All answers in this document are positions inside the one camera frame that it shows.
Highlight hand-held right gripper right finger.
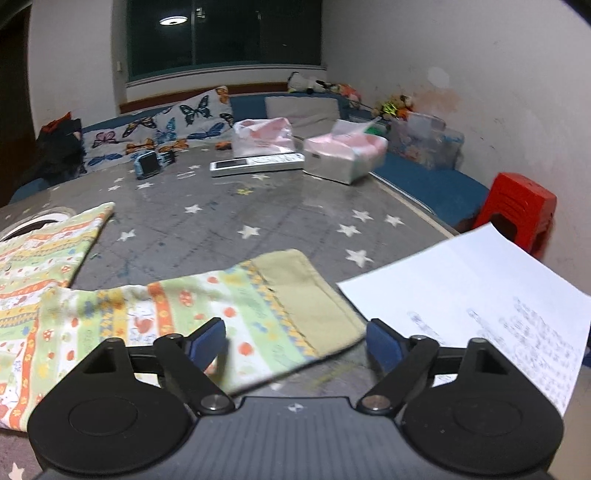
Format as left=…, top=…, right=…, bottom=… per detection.
left=355, top=318, right=511, bottom=415

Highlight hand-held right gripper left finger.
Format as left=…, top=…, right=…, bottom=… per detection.
left=81, top=318, right=235, bottom=415

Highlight green patterned children's pants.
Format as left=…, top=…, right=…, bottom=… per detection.
left=0, top=202, right=368, bottom=432

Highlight black clothes pile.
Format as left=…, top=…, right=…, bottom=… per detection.
left=23, top=111, right=88, bottom=185

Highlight white paper sheet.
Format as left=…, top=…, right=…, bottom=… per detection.
left=336, top=222, right=591, bottom=416

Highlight blue sofa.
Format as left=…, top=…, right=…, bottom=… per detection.
left=9, top=90, right=490, bottom=232

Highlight white remote control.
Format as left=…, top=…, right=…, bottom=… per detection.
left=210, top=153, right=305, bottom=178

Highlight blue smartwatch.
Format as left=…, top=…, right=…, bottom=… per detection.
left=133, top=148, right=178, bottom=181

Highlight pink white tissue pack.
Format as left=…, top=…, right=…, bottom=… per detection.
left=302, top=119, right=389, bottom=185

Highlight red plastic stool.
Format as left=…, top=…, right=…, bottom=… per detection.
left=472, top=172, right=557, bottom=259

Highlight clear plastic storage box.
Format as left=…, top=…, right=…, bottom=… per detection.
left=388, top=111, right=465, bottom=171

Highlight pink tissue pack in bag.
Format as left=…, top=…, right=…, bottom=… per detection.
left=231, top=117, right=296, bottom=160

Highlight butterfly print pillow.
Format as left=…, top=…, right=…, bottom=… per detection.
left=152, top=85, right=234, bottom=144
left=83, top=124, right=185, bottom=168

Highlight brown yellow plush toy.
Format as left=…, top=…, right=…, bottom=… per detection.
left=372, top=95, right=414, bottom=118

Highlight grey pillow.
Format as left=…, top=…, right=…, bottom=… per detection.
left=264, top=95, right=342, bottom=130

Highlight dark wooden door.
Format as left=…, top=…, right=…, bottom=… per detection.
left=0, top=46, right=37, bottom=206

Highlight dark window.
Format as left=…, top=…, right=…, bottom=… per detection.
left=126, top=0, right=324, bottom=86

